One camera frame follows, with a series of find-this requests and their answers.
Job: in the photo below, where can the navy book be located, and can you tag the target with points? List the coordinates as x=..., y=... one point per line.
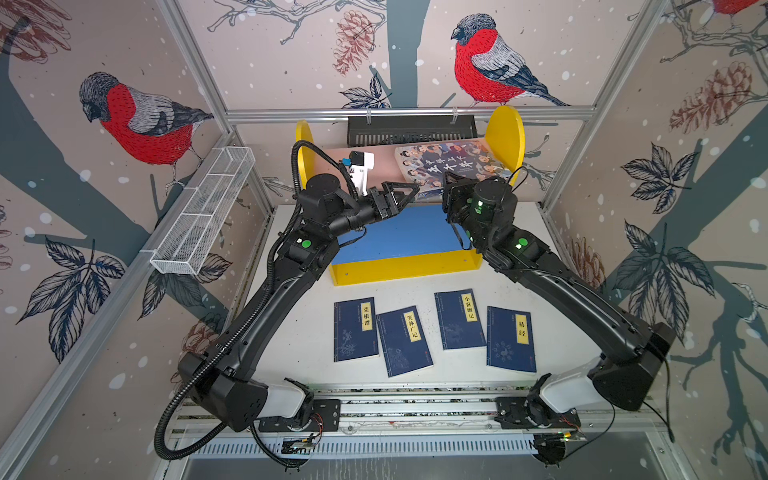
x=403, y=341
x=510, y=343
x=459, y=320
x=355, y=333

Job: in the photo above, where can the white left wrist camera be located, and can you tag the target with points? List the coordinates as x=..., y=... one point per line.
x=355, y=168

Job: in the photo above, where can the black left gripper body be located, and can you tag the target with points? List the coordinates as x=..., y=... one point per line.
x=386, y=213

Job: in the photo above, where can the aluminium horizontal frame bar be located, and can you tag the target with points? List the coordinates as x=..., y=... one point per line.
x=528, y=113

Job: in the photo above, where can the aluminium rail base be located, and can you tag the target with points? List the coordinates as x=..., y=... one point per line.
x=431, y=422

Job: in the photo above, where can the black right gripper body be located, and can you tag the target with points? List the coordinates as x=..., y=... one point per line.
x=459, y=204

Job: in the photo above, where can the colourful portrait cover book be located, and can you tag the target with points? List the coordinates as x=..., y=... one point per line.
x=426, y=163

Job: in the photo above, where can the white wire mesh basket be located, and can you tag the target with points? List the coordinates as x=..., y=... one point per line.
x=193, y=233

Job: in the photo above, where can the black mesh tray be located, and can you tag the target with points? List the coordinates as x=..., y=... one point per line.
x=397, y=130

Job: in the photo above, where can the navy book far right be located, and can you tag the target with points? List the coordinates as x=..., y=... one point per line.
x=510, y=343

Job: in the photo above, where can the navy book far left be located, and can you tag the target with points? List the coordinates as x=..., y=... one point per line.
x=355, y=333

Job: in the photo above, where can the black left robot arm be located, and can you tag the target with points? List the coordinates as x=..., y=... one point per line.
x=221, y=379

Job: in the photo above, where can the yellow wooden bookshelf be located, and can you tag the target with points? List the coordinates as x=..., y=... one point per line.
x=419, y=242

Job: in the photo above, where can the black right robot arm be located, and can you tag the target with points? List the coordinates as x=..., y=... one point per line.
x=632, y=352

